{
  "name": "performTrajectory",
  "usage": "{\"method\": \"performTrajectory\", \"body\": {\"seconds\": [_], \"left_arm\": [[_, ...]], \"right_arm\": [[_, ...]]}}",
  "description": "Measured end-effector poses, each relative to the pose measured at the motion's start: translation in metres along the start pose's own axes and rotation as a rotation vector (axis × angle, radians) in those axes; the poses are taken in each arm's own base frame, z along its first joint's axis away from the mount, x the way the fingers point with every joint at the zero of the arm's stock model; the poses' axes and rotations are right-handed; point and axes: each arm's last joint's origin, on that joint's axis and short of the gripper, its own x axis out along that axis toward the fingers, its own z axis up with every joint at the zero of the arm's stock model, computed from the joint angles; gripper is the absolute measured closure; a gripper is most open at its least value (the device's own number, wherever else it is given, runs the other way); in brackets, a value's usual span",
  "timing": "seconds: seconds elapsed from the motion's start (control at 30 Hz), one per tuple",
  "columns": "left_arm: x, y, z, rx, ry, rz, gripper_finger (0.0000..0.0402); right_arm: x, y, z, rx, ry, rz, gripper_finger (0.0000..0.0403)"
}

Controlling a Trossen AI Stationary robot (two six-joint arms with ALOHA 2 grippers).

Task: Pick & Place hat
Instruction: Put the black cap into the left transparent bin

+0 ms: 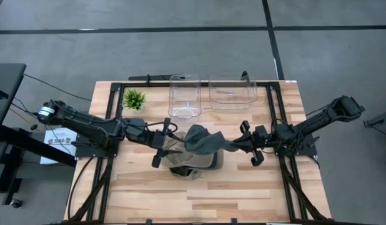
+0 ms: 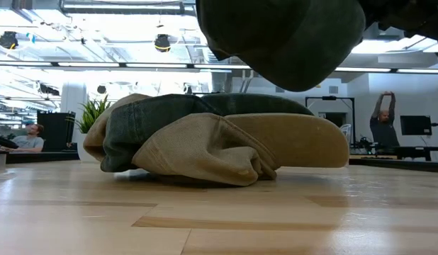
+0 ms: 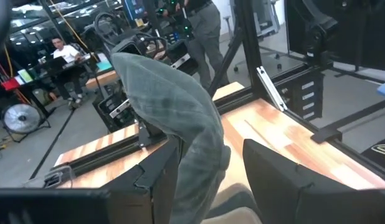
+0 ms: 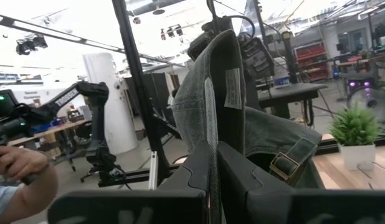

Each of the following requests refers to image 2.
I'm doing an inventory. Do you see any dark green denim cap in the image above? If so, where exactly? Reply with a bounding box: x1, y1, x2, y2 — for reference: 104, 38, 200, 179
196, 0, 367, 93
100, 92, 314, 174

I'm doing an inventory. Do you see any black rectangular gantry frame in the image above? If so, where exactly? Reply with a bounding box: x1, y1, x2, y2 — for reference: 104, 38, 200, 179
305, 95, 356, 146

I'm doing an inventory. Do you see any black computer monitor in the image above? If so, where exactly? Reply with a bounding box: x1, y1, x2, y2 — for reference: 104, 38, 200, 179
400, 115, 433, 136

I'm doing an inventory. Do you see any black partition panel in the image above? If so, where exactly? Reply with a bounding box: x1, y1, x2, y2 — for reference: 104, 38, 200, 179
37, 111, 77, 152

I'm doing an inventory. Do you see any small green potted plant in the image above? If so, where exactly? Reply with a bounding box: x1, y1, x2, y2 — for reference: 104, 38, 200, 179
68, 94, 112, 163

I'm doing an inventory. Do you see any clear plastic bin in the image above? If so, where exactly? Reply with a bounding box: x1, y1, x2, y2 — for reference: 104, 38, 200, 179
339, 123, 353, 167

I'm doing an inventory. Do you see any ceiling light strip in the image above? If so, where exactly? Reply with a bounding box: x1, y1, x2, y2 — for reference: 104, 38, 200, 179
334, 67, 438, 75
0, 61, 257, 70

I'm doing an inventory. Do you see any person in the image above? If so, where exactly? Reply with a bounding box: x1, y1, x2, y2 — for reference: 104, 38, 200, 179
369, 91, 400, 149
1, 123, 45, 154

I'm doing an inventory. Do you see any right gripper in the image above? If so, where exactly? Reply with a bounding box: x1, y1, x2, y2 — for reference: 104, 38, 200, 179
359, 0, 438, 57

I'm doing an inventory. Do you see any black ceiling spot lamp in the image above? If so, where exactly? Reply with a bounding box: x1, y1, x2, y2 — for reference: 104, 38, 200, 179
154, 33, 172, 53
0, 30, 20, 50

